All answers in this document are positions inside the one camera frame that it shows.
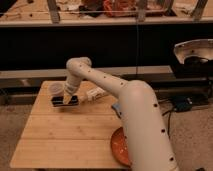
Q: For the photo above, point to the black power adapter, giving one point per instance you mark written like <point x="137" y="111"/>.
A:
<point x="181" y="104"/>

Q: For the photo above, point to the bamboo wooden board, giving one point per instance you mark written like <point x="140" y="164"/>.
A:
<point x="73" y="137"/>

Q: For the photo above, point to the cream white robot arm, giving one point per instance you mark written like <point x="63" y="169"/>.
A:
<point x="147" y="140"/>

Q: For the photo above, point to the yellow tan gripper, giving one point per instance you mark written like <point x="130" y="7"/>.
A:
<point x="66" y="98"/>

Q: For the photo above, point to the blue grey small object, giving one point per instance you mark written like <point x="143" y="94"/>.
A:
<point x="115" y="107"/>

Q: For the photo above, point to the wooden workbench shelf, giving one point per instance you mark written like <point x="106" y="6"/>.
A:
<point x="30" y="13"/>

